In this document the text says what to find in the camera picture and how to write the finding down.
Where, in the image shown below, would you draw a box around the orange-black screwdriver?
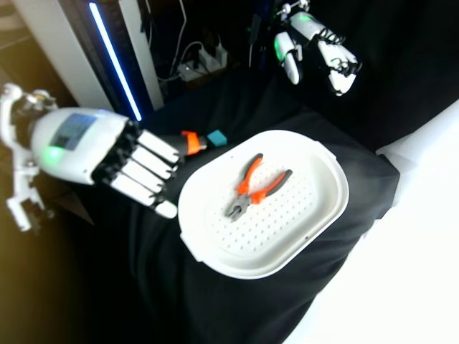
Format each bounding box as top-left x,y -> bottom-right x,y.
170,130 -> 209,157

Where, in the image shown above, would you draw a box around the orange handled pliers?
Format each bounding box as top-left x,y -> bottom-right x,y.
224,153 -> 293,223

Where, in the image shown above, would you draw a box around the white perforated tray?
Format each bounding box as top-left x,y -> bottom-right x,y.
177,129 -> 351,280

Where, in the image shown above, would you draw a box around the white column with blue light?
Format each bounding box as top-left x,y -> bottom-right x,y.
12,0 -> 166,123

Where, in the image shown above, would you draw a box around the blue block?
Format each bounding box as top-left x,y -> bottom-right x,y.
207,130 -> 228,147

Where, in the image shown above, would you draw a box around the white power strip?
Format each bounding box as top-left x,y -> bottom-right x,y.
177,46 -> 229,82

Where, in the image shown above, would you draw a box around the black table cloth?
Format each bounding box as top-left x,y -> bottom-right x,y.
77,66 -> 401,344

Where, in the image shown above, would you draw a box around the white cable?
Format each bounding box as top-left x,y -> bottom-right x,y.
156,0 -> 205,82

